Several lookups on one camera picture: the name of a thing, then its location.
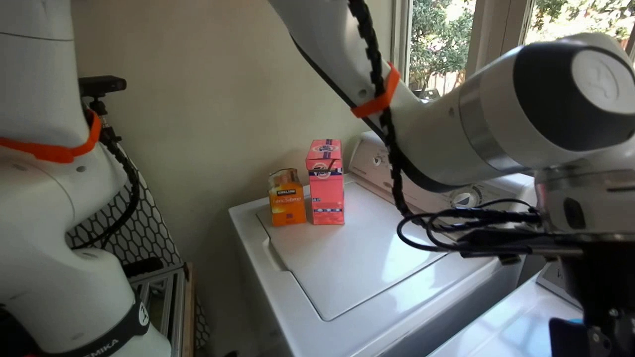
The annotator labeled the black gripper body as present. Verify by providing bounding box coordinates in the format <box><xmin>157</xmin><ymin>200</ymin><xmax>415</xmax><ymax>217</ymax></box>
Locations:
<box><xmin>536</xmin><ymin>170</ymin><xmax>635</xmax><ymax>357</ymax></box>

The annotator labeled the blue plastic bowl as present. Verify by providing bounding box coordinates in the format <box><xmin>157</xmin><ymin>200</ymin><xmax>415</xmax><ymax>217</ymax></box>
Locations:
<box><xmin>550</xmin><ymin>317</ymin><xmax>588</xmax><ymax>357</ymax></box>

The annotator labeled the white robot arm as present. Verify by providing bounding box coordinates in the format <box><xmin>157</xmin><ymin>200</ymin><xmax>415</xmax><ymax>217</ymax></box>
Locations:
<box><xmin>0</xmin><ymin>0</ymin><xmax>635</xmax><ymax>357</ymax></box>

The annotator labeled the white Whirlpool dryer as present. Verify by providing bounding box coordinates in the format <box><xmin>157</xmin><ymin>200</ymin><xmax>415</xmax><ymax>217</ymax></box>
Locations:
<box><xmin>429</xmin><ymin>277</ymin><xmax>582</xmax><ymax>357</ymax></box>

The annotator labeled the white washing machine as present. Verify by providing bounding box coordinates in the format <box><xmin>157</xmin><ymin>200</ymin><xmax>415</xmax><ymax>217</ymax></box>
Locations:
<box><xmin>230</xmin><ymin>130</ymin><xmax>524</xmax><ymax>357</ymax></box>

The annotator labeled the white framed window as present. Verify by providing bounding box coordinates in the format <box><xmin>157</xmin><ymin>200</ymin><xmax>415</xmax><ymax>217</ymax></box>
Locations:
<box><xmin>393</xmin><ymin>0</ymin><xmax>635</xmax><ymax>100</ymax></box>

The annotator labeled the pink Tide detergent box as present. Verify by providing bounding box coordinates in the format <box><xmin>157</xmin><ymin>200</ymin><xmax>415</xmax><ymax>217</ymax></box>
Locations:
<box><xmin>306</xmin><ymin>138</ymin><xmax>345</xmax><ymax>225</ymax></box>

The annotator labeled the orange small detergent box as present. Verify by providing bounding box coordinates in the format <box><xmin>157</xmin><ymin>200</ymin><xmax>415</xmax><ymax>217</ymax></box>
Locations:
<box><xmin>268</xmin><ymin>168</ymin><xmax>306</xmax><ymax>225</ymax></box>

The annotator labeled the black hexagon mesh panel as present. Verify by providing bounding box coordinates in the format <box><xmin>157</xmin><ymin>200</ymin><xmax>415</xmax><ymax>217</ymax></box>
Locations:
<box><xmin>66</xmin><ymin>146</ymin><xmax>183</xmax><ymax>265</ymax></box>

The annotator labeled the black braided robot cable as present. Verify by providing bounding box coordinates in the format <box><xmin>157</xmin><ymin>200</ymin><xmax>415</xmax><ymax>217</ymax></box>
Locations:
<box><xmin>345</xmin><ymin>0</ymin><xmax>564</xmax><ymax>255</ymax></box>

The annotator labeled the black camera on stand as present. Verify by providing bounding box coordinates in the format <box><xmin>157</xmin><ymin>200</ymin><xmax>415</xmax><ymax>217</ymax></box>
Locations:
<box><xmin>78</xmin><ymin>73</ymin><xmax>129</xmax><ymax>146</ymax></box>

